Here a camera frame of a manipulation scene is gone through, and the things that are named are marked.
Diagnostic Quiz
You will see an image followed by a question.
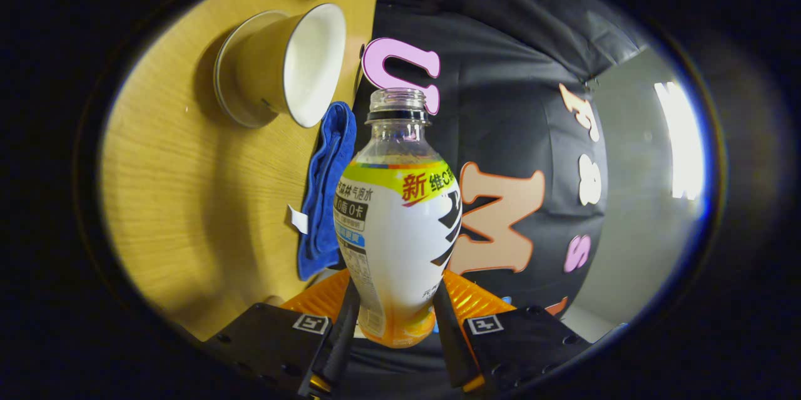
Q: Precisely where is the black backdrop cloth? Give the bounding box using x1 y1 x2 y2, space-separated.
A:
341 0 655 382

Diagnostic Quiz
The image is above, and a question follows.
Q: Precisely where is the cream teacup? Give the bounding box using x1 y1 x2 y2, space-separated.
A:
235 3 347 129

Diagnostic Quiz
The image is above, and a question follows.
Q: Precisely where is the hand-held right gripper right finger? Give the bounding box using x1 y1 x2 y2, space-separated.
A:
432 269 592 391

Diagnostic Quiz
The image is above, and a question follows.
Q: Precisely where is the clear labelled water bottle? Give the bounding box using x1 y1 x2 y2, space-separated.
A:
333 88 464 349

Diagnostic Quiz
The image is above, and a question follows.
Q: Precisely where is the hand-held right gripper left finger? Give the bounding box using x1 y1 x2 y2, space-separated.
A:
203 269 362 397

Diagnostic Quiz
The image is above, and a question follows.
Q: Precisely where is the blue folded towel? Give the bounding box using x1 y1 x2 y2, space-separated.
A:
287 101 357 282

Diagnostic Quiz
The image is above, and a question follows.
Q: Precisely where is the ceiling light panel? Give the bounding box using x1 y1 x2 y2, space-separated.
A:
654 81 705 200

